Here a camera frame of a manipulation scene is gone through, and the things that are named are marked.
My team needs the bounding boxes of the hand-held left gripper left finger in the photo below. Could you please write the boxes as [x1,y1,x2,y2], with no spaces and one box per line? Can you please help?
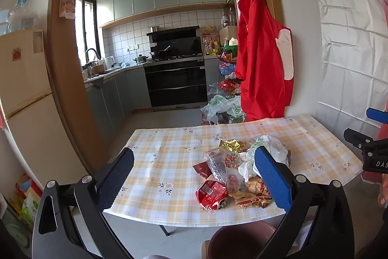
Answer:
[32,147,135,259]

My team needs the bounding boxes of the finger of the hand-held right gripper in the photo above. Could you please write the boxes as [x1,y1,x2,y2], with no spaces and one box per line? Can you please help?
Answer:
[344,128,388,154]
[366,108,388,121]

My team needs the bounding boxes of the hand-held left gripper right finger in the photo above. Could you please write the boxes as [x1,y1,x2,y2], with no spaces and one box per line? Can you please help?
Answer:
[254,146,355,259]

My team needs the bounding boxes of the brown wrapper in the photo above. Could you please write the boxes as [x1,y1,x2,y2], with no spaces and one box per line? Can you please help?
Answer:
[229,176,274,209]

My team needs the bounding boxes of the white plastic bag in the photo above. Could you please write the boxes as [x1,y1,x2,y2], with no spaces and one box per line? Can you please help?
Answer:
[238,134,289,182]

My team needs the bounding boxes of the gold foil wrapper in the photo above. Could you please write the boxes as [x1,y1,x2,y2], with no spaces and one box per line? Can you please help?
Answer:
[220,139,247,154]

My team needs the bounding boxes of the clear plastic tray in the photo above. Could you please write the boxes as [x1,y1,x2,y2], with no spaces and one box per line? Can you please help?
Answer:
[205,148,243,187]

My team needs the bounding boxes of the red snack packet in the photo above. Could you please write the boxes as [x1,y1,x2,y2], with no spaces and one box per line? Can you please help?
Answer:
[195,180,229,211]

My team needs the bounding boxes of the mauve plastic bin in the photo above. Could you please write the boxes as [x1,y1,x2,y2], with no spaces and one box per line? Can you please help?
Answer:
[202,219,307,259]

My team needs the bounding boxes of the dark red wrapper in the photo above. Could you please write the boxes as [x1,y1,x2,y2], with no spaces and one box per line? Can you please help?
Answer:
[193,161,213,180]

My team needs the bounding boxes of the person's right hand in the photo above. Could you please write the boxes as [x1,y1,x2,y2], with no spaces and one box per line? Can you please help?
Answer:
[377,175,388,207]

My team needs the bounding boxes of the yellow checked floral tablecloth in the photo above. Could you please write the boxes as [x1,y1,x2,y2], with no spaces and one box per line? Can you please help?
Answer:
[102,115,364,227]

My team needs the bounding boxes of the grey lower cabinets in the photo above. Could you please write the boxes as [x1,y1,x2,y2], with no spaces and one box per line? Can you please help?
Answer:
[85,66,152,138]

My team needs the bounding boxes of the white green plastic bags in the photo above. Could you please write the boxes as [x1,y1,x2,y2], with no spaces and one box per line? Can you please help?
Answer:
[201,93,247,125]

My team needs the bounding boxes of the colourful paper bags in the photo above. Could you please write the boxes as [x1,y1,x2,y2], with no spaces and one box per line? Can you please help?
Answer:
[0,173,43,247]

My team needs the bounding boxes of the black built-in oven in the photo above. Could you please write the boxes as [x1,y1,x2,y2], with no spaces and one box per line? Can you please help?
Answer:
[143,57,208,110]

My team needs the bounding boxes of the red apron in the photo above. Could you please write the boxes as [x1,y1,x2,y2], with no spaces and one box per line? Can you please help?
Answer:
[235,0,294,123]

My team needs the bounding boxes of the cream refrigerator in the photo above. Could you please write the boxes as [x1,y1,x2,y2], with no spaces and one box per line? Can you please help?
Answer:
[0,28,91,187]

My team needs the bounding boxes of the kitchen faucet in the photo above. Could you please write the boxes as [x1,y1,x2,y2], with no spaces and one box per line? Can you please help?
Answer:
[85,48,102,66]

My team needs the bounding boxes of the black wok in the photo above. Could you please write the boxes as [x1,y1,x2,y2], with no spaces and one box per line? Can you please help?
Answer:
[151,46,172,61]

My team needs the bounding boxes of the cooking oil bottles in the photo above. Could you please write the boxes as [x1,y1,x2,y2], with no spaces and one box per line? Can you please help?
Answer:
[202,34,220,55]

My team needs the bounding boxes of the cardboard box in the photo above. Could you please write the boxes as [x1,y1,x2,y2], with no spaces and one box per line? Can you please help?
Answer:
[219,25,239,44]

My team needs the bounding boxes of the black range hood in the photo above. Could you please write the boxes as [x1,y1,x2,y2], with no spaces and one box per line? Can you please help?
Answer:
[147,27,202,54]

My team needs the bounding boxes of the kitchen window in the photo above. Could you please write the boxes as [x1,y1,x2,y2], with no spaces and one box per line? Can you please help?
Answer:
[74,0,101,65]

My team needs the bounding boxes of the sauce bottles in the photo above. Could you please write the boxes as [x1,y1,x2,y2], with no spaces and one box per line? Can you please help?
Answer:
[222,7,237,28]

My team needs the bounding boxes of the clear plastic packages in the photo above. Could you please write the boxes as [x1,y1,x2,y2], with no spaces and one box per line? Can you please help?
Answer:
[5,0,40,33]

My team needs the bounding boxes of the white wall sheet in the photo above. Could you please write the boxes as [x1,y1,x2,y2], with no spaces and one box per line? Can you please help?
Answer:
[306,0,388,134]

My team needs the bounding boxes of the wire storage rack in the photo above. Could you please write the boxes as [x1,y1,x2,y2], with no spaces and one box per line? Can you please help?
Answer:
[209,46,243,102]

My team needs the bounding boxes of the wooden door frame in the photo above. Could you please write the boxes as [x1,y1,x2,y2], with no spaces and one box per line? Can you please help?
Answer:
[45,0,284,177]

